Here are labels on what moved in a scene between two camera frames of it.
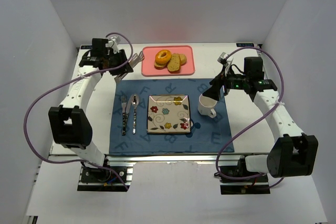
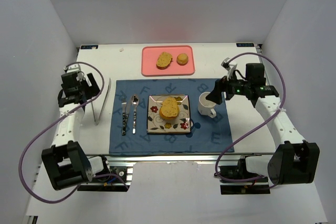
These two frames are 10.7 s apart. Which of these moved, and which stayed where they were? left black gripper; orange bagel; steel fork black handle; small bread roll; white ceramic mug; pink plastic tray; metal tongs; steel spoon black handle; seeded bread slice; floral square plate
Moved: seeded bread slice; left black gripper; metal tongs; orange bagel
Stayed: steel fork black handle; pink plastic tray; floral square plate; steel spoon black handle; small bread roll; white ceramic mug
